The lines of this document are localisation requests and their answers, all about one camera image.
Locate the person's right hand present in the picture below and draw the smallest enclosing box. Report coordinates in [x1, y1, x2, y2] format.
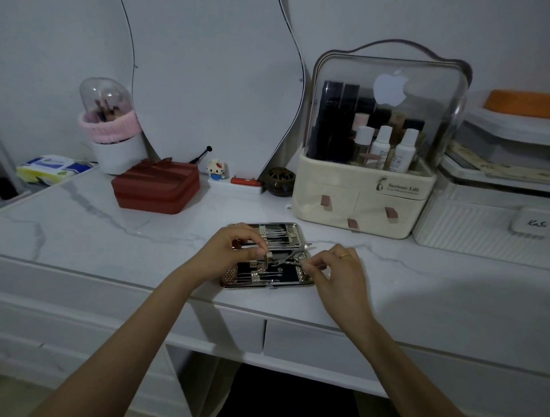
[300, 243, 378, 341]

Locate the person's left hand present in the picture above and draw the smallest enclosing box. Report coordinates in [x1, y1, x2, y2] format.
[187, 222, 270, 289]

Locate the manicure set case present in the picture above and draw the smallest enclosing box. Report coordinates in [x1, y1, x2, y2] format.
[219, 222, 317, 289]

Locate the silver cuticle nipper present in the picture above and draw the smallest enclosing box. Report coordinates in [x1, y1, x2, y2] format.
[270, 242, 313, 268]

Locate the person's left forearm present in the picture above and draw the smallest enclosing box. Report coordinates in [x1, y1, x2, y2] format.
[27, 268, 207, 417]

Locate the red jewelry box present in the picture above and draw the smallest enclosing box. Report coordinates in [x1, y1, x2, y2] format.
[111, 158, 202, 215]

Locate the white ribbed storage box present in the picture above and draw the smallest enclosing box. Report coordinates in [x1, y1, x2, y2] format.
[412, 178, 550, 270]

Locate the white mirror base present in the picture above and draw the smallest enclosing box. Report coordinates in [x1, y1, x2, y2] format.
[207, 175, 264, 195]

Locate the cream cosmetic organizer clear lid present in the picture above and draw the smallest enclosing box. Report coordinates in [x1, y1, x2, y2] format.
[291, 39, 473, 240]

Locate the white cat figurine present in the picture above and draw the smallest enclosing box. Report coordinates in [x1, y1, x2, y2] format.
[206, 159, 227, 181]

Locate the dark round incense burner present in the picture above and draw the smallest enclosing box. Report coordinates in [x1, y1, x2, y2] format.
[262, 166, 296, 198]

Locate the black ball-tipped stick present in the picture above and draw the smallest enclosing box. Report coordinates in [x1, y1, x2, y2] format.
[188, 145, 213, 165]

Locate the white brush holder clear dome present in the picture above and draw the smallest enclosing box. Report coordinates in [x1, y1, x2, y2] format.
[78, 77, 149, 176]

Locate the slim white lotion bottle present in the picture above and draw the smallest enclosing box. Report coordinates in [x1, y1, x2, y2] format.
[369, 125, 393, 171]

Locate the wide white lotion bottle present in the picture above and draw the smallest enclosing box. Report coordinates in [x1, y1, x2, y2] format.
[388, 128, 420, 174]

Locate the clear bottle white cap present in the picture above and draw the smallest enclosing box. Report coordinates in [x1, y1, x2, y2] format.
[352, 125, 375, 166]

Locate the pink knitted headband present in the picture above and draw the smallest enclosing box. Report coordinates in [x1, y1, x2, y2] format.
[78, 109, 143, 145]

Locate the heart-shaped white mirror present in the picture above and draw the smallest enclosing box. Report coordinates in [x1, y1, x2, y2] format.
[120, 0, 307, 181]

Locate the bunch of makeup brushes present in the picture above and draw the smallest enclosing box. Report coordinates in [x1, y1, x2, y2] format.
[94, 99, 123, 122]

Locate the blue yellow tissue packet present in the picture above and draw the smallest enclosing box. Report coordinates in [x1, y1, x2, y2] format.
[16, 154, 95, 186]

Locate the small white case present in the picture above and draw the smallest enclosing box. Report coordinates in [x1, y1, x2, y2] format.
[511, 207, 550, 239]

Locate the white stacked tray organizer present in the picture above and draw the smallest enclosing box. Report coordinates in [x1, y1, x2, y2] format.
[442, 107, 550, 192]

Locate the grey framed panel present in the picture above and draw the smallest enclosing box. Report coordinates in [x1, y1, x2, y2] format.
[0, 137, 21, 199]

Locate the orange cloth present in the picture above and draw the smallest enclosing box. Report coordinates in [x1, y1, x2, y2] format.
[483, 89, 550, 119]

